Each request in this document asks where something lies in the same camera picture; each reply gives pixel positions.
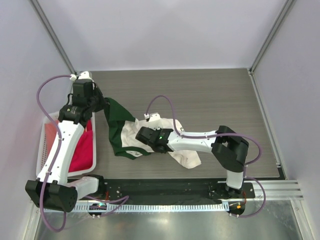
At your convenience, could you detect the magenta t shirt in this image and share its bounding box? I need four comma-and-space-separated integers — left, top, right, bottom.
68, 127, 93, 173

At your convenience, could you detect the white and green t shirt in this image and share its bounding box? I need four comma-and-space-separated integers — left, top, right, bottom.
103, 97, 202, 169

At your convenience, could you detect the slotted white cable duct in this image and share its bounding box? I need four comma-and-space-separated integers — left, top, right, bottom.
41, 202, 230, 214

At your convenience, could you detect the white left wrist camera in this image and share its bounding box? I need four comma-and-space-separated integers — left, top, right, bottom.
69, 71, 94, 82

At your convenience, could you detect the white plastic laundry basket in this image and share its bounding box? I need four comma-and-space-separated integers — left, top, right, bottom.
36, 113, 97, 177

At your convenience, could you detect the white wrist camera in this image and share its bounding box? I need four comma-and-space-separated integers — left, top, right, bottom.
69, 71, 94, 82
143, 112, 163, 130

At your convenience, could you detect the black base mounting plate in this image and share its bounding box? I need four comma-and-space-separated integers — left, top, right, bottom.
89, 178, 256, 215

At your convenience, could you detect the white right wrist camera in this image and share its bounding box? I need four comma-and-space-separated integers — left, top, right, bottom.
143, 112, 163, 130

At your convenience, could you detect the salmon pink t shirt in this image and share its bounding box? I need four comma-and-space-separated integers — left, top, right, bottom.
44, 122, 57, 152

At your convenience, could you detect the left aluminium frame post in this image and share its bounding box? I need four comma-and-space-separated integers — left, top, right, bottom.
29, 0, 77, 74

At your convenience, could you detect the aluminium frame post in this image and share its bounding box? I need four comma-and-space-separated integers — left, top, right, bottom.
29, 0, 77, 74
247, 0, 296, 75

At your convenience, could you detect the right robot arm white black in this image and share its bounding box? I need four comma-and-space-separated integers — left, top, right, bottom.
135, 126, 249, 198

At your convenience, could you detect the right aluminium frame post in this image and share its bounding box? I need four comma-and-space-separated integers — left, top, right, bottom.
247, 0, 296, 75

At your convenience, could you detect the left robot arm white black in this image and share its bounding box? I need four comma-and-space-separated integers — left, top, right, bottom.
25, 78, 107, 213

